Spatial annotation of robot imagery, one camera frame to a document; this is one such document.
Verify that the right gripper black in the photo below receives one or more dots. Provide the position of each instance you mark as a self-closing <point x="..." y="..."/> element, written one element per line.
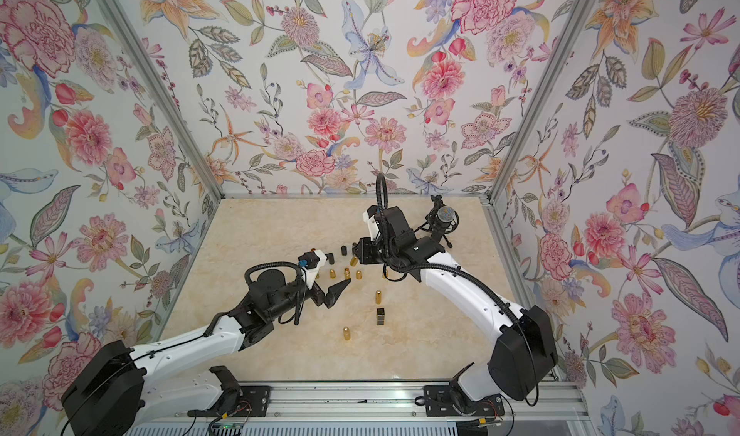
<point x="365" y="246"/>

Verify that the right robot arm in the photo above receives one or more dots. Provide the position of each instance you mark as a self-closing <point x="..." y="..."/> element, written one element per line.
<point x="524" y="351"/>

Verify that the square gold black lipstick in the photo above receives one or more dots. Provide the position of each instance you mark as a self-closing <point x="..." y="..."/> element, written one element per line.
<point x="381" y="316"/>

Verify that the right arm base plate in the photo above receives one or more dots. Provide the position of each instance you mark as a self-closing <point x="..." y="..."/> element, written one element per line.
<point x="444" y="401"/>

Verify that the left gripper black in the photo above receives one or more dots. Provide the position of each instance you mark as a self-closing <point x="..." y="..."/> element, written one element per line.
<point x="329" y="298"/>

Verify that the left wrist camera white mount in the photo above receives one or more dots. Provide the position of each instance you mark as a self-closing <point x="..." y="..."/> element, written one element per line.
<point x="312" y="262"/>

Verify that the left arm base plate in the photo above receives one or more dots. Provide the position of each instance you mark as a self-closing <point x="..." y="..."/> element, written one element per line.
<point x="248" y="402"/>

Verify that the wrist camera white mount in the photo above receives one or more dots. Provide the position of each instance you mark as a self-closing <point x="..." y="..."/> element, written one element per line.
<point x="370" y="218"/>
<point x="312" y="262"/>

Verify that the aluminium front rail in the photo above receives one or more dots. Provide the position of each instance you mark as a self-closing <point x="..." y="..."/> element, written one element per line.
<point x="393" y="400"/>

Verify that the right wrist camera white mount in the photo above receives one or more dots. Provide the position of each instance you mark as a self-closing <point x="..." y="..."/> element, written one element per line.
<point x="370" y="218"/>

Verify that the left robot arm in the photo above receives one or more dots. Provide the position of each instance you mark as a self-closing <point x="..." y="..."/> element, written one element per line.
<point x="125" y="386"/>

